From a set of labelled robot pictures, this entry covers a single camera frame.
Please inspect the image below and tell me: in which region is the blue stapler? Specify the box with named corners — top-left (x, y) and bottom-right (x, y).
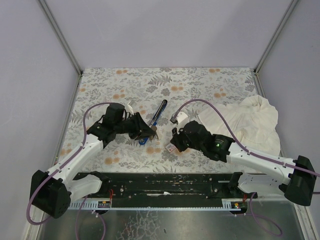
top-left (138, 99), bottom-right (168, 146)

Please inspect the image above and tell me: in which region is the red white staple box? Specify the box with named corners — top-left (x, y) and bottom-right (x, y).
top-left (165, 143), bottom-right (177, 153)

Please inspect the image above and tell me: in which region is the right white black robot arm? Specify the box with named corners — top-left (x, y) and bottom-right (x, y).
top-left (170, 120), bottom-right (318, 207)

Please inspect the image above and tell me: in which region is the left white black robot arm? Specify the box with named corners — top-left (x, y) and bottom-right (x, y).
top-left (26, 102), bottom-right (157, 224)

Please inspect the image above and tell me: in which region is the floral patterned table mat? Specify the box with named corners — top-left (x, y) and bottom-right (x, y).
top-left (60, 67), bottom-right (258, 173)

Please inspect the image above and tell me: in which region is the white crumpled cloth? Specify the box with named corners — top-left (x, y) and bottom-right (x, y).
top-left (197, 94), bottom-right (281, 164)

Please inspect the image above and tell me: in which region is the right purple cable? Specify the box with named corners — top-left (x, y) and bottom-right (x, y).
top-left (169, 98), bottom-right (320, 237)

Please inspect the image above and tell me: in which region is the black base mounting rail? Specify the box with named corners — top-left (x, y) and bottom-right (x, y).
top-left (75, 172), bottom-right (257, 206)

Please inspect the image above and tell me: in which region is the white slotted cable duct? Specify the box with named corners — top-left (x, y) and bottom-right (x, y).
top-left (69, 195), bottom-right (247, 213)

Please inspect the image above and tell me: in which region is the left aluminium frame post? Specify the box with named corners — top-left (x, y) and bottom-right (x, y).
top-left (37, 0), bottom-right (83, 76)

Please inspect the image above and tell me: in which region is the aluminium frame post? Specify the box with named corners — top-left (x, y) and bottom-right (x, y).
top-left (37, 0), bottom-right (83, 76)
top-left (253, 0), bottom-right (300, 76)

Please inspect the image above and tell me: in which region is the right aluminium frame post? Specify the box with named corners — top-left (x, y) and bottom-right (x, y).
top-left (253, 0), bottom-right (300, 76)

